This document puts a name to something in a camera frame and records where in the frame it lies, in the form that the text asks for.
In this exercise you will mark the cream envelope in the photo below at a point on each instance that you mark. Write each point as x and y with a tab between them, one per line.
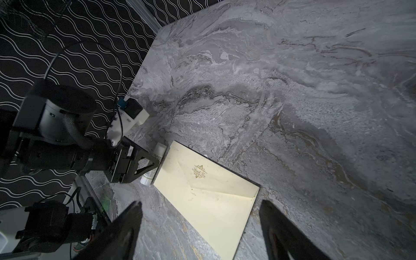
214	200

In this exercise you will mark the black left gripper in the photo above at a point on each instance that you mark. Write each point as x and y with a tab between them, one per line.
130	162

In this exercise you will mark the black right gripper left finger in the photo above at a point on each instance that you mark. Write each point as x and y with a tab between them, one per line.
119	240

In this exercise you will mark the white glue stick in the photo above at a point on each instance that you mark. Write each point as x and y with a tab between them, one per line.
158	153

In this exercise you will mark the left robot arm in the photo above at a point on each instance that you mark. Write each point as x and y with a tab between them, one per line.
48	132

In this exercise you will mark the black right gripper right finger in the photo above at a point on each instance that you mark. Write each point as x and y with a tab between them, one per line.
283	240

